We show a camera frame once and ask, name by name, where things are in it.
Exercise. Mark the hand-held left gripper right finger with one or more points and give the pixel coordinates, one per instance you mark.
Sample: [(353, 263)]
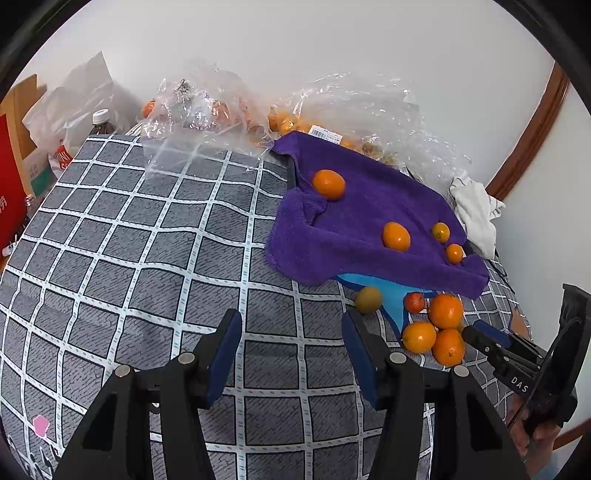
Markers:
[(362, 360)]

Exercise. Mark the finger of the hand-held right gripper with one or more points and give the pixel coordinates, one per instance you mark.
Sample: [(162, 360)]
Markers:
[(498, 339), (482, 344)]

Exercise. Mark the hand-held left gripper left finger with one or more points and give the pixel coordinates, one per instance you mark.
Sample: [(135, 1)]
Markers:
[(224, 364)]

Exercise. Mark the yellow-green round fruit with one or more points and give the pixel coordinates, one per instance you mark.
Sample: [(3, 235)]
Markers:
[(368, 299)]

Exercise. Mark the small red fruit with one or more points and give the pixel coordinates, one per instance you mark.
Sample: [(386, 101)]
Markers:
[(414, 302)]

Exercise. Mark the small orange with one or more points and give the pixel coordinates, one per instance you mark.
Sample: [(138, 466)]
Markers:
[(455, 253), (441, 231)]

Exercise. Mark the purple towel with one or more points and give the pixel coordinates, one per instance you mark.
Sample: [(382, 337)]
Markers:
[(369, 198)]

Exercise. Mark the person's right hand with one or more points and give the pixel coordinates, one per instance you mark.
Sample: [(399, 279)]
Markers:
[(524, 438)]

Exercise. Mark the grey checked bedsheet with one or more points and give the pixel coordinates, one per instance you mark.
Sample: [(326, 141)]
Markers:
[(138, 277)]

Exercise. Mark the crumpled white cloth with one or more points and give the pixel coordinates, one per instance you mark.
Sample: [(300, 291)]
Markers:
[(475, 207)]

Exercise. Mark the clear bag of brown longans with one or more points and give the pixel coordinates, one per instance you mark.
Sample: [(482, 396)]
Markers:
[(369, 148)]

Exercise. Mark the flat clear zip bag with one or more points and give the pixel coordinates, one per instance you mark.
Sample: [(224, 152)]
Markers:
[(175, 152)]

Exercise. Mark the clear bag of oranges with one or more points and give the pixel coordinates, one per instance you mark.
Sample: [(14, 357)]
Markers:
[(281, 122)]

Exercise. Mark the large crumpled clear plastic bag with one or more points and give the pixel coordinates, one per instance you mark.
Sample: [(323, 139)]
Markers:
[(369, 101)]

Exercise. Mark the small crumpled clear plastic bag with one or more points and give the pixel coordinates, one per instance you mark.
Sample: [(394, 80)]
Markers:
[(198, 101)]

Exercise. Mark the white and green box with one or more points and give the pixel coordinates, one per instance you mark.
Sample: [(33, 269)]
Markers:
[(37, 170)]

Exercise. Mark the dark bottle with white cap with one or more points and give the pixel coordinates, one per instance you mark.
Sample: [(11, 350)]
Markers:
[(101, 122)]

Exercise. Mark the red paper bag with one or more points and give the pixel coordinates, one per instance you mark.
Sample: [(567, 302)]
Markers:
[(9, 194)]

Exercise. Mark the white plastic bag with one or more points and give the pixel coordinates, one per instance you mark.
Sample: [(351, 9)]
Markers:
[(87, 87)]

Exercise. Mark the brown wooden door frame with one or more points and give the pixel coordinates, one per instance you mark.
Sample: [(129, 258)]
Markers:
[(531, 147)]

